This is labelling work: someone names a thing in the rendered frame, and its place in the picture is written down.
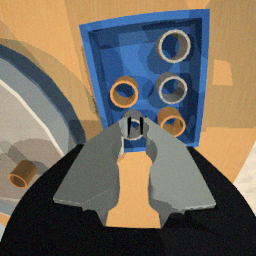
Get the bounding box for bronze bushing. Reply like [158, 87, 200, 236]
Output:
[8, 160, 38, 189]
[157, 106, 185, 137]
[110, 76, 138, 108]

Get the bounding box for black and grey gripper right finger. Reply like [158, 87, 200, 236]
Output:
[140, 116, 256, 256]

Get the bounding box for grey metal bushing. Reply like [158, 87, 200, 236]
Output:
[155, 29, 190, 63]
[122, 109, 143, 140]
[156, 72, 187, 104]

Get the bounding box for blue crate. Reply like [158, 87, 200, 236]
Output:
[79, 9, 210, 147]

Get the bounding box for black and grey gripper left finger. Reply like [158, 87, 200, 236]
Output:
[0, 116, 131, 256]

